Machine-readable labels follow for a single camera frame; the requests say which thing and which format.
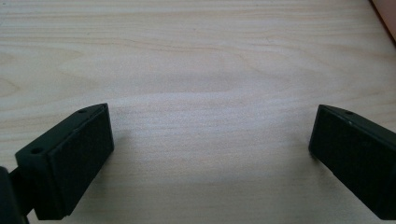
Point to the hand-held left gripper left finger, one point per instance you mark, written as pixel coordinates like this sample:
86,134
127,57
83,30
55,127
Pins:
67,161

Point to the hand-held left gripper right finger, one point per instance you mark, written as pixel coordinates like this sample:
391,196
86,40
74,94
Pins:
355,155

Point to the pink object at table edge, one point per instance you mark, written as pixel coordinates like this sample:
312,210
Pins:
388,14

